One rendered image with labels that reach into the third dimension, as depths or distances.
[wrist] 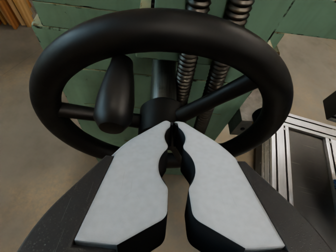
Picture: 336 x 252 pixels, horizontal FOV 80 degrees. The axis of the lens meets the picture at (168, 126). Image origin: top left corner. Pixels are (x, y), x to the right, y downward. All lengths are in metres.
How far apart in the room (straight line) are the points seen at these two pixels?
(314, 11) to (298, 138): 0.86
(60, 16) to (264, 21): 0.29
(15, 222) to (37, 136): 0.41
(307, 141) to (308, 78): 0.81
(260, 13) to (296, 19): 0.15
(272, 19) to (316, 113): 1.50
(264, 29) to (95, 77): 0.33
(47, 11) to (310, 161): 1.13
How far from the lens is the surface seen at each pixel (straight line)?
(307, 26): 0.43
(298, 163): 1.14
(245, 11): 0.23
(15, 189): 1.20
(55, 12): 0.39
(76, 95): 0.54
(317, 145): 1.26
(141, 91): 0.48
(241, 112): 0.56
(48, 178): 1.15
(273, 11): 0.26
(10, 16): 1.87
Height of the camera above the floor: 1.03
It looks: 59 degrees down
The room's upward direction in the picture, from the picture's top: 15 degrees clockwise
